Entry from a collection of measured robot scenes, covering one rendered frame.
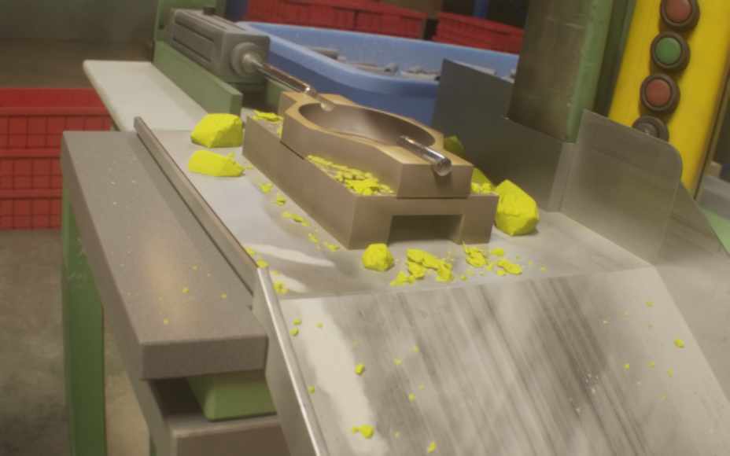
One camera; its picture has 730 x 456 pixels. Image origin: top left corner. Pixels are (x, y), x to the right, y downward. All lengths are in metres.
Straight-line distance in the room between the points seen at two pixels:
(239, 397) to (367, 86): 0.40
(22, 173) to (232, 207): 2.54
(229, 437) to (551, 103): 0.32
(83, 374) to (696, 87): 0.62
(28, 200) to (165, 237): 2.61
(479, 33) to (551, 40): 3.81
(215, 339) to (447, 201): 0.16
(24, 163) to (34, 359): 1.01
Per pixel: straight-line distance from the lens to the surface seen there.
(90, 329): 0.74
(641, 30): 0.52
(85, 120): 2.90
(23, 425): 1.88
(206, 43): 0.69
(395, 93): 0.65
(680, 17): 0.51
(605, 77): 0.54
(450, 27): 4.56
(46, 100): 3.25
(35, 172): 2.93
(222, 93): 0.59
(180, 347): 0.28
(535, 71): 0.53
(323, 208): 0.39
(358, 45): 1.05
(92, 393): 0.78
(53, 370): 2.09
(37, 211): 2.98
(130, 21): 8.77
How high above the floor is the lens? 1.14
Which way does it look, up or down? 19 degrees down
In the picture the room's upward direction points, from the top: 10 degrees clockwise
